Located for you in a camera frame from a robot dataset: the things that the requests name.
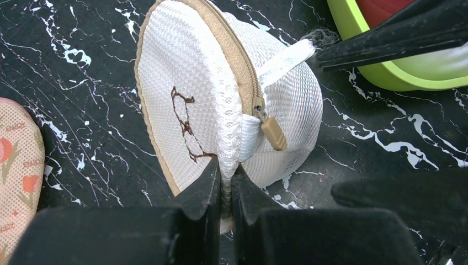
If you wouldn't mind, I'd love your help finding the red garment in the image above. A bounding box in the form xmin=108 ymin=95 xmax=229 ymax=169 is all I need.
xmin=356 ymin=0 xmax=414 ymax=29

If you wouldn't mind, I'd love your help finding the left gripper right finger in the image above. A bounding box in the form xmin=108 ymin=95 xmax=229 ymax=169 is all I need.
xmin=232 ymin=167 xmax=422 ymax=264

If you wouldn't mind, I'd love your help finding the green plastic basin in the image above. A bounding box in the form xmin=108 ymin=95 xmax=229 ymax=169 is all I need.
xmin=327 ymin=1 xmax=467 ymax=92

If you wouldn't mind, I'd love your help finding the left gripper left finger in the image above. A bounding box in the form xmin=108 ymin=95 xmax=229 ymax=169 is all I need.
xmin=9 ymin=158 xmax=221 ymax=264

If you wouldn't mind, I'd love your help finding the beige zipper pull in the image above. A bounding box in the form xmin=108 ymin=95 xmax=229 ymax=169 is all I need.
xmin=252 ymin=97 xmax=287 ymax=151

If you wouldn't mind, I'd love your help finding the white mesh laundry bag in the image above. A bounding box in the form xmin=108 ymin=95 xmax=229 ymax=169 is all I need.
xmin=134 ymin=1 xmax=323 ymax=234

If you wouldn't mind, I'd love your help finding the floral mesh laundry bag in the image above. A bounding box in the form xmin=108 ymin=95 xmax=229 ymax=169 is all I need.
xmin=1 ymin=98 xmax=45 ymax=264

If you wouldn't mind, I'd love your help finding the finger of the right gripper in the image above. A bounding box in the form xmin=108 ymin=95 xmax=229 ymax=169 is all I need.
xmin=331 ymin=168 xmax=467 ymax=248
xmin=314 ymin=1 xmax=467 ymax=71

